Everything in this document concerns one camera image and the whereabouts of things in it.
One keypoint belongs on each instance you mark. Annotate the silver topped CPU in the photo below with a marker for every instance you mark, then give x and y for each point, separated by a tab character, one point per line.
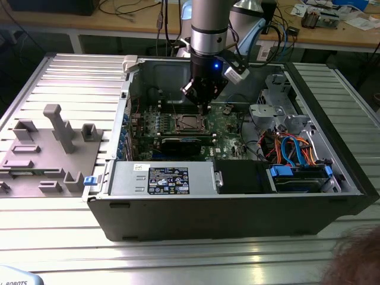
191	122

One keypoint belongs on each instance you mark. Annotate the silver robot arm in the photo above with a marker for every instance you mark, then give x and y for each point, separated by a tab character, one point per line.
209	23

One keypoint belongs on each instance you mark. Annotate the CPU socket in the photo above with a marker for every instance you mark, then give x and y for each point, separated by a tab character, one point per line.
177	130

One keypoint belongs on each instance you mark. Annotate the round coin battery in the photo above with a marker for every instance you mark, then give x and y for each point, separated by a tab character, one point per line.
227	111

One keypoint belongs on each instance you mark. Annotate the green motherboard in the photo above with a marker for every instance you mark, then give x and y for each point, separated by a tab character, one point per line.
228	139

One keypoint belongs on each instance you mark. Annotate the black graphics card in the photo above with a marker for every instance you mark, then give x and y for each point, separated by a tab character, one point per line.
181	146

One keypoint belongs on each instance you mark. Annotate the white label tag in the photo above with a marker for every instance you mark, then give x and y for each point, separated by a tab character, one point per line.
262	53

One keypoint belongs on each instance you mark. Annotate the silver metal disk bay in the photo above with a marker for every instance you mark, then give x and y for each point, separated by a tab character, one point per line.
267	112

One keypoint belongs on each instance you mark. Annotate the blue card retention clip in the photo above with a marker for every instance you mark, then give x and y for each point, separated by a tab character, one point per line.
123	130
125	118
120	154
121	145

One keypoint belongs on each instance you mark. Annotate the small black adapter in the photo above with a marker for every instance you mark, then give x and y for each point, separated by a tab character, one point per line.
294	31

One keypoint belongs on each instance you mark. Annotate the wooden desk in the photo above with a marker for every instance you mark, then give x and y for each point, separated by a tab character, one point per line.
118	25

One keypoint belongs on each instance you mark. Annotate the grey power supply unit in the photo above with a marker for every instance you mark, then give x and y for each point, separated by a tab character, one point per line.
124	181

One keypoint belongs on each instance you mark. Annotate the copper coil heatsink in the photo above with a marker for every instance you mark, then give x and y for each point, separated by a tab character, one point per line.
310	19

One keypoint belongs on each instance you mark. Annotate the hard disk in blue carrier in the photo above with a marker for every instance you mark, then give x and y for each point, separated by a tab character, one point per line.
297	182

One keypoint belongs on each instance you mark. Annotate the open black PC case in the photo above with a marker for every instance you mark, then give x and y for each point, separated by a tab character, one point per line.
207	219

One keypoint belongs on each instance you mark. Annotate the grey electronic device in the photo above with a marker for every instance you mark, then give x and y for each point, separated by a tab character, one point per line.
329	20

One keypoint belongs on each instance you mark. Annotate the blue plastic release tab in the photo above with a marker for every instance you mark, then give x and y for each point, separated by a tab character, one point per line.
90	181

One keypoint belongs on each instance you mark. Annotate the blue box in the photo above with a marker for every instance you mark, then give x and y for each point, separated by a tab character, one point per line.
350	3

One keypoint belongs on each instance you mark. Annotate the white paper sheet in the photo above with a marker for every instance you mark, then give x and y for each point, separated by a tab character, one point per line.
360	23

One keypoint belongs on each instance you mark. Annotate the black monitor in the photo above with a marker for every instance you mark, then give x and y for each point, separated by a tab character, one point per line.
50	7

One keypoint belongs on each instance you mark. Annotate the grey parts rack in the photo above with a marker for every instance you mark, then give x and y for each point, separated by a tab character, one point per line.
44	160

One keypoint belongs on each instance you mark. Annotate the person's brown haired head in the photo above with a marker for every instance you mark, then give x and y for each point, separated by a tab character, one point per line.
356	261

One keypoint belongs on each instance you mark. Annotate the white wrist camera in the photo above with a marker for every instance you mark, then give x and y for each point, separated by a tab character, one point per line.
236	76

